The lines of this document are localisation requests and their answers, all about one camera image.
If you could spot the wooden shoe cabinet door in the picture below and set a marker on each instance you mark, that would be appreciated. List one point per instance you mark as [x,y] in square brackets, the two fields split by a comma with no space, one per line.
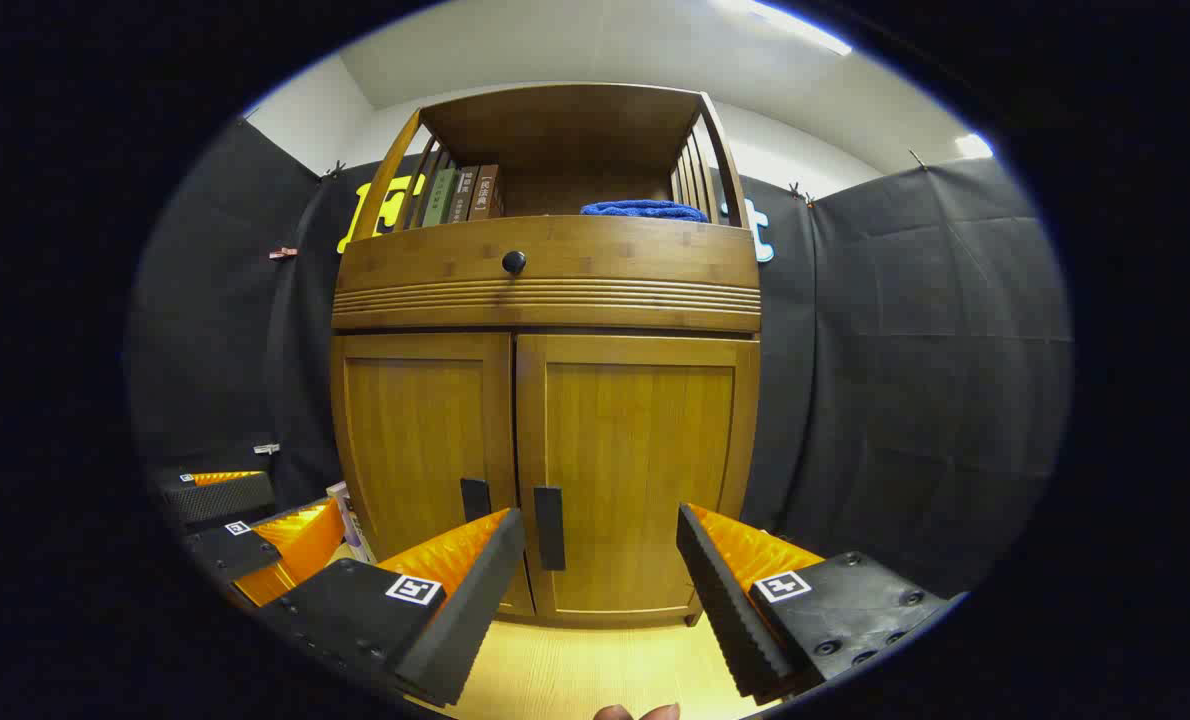
[415,430]
[635,450]

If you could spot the green book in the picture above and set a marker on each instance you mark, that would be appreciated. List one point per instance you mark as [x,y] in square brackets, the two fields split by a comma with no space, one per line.
[441,198]

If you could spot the black round drawer knob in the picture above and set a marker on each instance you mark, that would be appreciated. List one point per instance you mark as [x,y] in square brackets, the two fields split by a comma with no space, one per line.
[514,262]

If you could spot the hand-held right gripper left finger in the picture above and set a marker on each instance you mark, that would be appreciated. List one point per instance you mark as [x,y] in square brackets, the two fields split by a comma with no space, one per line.
[475,600]

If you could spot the wooden double-door shoe cabinet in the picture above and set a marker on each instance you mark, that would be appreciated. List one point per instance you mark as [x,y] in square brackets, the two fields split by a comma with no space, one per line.
[555,130]

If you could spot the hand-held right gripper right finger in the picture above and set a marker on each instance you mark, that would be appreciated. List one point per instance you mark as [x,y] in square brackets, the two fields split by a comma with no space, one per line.
[725,610]

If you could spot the blue folded towel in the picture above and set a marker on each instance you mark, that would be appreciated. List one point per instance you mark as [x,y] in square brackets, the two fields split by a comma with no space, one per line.
[645,210]

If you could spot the black backdrop cloth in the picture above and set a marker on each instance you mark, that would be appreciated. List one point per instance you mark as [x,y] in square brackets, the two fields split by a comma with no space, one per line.
[905,380]

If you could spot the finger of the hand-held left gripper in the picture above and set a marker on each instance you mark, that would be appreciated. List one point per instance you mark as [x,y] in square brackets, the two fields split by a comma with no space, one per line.
[225,555]
[220,500]

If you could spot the grey-brown book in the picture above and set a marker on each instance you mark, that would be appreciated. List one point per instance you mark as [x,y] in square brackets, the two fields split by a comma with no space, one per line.
[464,195]

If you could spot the wooden ribbed drawer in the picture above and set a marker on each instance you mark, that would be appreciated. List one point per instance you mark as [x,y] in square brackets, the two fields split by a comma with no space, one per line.
[635,265]

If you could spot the reddish brown book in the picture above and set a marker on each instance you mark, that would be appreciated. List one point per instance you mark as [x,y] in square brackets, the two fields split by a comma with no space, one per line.
[486,192]

